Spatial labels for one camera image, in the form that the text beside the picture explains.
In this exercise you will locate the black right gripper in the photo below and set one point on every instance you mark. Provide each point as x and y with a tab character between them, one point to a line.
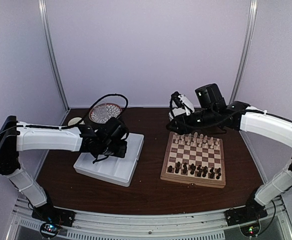
184	127

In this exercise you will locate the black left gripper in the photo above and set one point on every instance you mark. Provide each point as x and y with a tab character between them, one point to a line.
121	153

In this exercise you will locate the white plastic compartment tray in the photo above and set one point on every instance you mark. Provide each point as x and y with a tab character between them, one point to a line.
114	170

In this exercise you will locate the dark chess piece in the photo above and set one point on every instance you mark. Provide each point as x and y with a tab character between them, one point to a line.
193	168

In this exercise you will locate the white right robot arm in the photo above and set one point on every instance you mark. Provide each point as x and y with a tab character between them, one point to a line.
239	116

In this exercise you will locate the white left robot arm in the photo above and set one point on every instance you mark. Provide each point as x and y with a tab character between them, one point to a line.
19	140

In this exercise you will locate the white queen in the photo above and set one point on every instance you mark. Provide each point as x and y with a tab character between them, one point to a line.
195	136

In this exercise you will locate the white scalloped bowl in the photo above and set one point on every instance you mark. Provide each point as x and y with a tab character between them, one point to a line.
171	115

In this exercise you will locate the white king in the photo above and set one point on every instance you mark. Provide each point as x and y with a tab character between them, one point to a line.
201	138

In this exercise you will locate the patterned ceramic plate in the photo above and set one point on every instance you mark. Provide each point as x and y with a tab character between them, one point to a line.
113	111

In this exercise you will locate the wooden chessboard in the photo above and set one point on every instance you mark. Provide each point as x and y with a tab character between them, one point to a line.
189	154

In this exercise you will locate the clear drinking glass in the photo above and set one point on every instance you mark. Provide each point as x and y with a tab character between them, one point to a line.
101	110

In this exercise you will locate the cream ribbed mug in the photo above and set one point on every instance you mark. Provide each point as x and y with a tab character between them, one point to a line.
75	120

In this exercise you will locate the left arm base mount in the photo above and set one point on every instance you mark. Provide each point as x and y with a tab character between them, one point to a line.
51	214

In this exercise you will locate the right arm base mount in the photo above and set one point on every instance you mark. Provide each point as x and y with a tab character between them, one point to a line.
252	211

